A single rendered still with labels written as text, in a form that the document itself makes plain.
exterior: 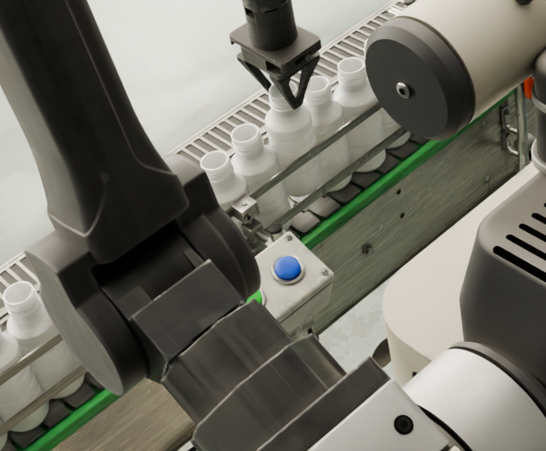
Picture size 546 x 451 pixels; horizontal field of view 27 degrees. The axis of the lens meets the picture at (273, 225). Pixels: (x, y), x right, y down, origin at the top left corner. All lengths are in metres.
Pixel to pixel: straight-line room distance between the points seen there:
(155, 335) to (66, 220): 0.08
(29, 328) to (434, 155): 0.64
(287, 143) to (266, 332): 0.85
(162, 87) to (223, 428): 3.08
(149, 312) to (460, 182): 1.15
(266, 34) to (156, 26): 2.61
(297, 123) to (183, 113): 2.08
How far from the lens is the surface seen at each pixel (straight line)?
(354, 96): 1.50
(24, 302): 1.30
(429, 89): 0.59
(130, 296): 0.60
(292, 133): 1.42
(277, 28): 1.33
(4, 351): 1.31
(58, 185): 0.59
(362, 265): 1.61
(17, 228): 3.29
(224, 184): 1.39
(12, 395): 1.34
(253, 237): 1.41
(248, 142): 1.40
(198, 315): 0.59
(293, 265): 1.30
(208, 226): 0.62
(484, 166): 1.73
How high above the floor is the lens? 2.03
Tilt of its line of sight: 42 degrees down
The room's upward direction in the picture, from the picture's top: 15 degrees counter-clockwise
